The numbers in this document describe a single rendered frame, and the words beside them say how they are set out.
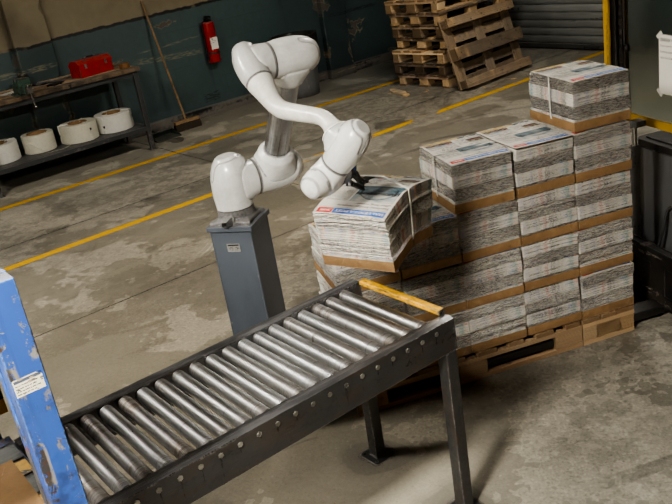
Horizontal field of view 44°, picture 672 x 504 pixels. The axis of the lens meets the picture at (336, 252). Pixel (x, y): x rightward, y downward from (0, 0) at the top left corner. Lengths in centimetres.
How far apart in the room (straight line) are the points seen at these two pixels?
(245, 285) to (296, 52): 104
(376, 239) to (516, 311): 125
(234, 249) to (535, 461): 148
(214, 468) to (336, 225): 96
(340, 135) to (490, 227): 131
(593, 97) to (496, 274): 88
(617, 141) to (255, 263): 170
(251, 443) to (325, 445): 127
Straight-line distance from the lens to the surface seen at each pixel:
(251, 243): 342
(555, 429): 366
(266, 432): 248
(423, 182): 306
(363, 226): 285
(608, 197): 401
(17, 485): 255
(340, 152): 259
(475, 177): 362
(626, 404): 382
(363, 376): 263
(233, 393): 264
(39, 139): 915
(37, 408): 189
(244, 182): 340
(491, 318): 389
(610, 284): 418
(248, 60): 298
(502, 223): 375
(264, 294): 352
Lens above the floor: 213
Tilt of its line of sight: 22 degrees down
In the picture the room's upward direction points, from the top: 9 degrees counter-clockwise
